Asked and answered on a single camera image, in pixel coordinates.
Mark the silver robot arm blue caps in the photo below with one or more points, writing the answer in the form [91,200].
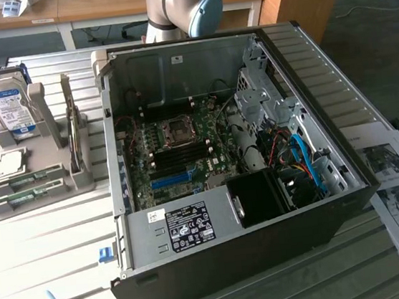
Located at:
[168,5]

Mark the green RAM stick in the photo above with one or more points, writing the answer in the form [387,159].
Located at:
[28,195]
[26,176]

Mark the black RAM slot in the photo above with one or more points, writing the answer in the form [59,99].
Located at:
[182,155]
[181,151]
[183,159]
[184,163]

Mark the white papers on desk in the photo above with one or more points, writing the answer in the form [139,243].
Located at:
[13,5]

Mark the hard disk blue white label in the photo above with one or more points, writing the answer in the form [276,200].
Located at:
[7,106]

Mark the silver CPU chip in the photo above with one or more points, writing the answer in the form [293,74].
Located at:
[13,163]

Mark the grey plastic parts rack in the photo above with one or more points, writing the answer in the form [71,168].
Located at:
[45,138]

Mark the graphics card standing upright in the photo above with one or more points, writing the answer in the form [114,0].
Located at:
[73,127]

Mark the black office chair base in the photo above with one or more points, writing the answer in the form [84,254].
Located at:
[133,29]

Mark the blue case latch clip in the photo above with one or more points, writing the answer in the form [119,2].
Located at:
[104,256]

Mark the blue expansion slot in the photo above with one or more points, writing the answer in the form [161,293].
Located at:
[170,176]
[171,182]

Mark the green motherboard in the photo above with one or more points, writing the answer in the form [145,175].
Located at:
[203,120]

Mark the grey power supply with label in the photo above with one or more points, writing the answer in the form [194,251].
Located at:
[145,242]

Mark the silver metal disk bay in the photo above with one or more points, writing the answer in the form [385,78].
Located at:
[255,100]

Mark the black open PC case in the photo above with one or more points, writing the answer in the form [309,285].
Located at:
[255,258]

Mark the stack of printed papers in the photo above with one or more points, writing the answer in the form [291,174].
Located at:
[397,177]

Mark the blue disk carrier frame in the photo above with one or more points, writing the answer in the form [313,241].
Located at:
[23,70]

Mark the wooden desk white frame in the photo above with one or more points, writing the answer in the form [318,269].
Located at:
[96,6]

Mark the CPU socket metal frame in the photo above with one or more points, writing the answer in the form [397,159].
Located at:
[179,133]

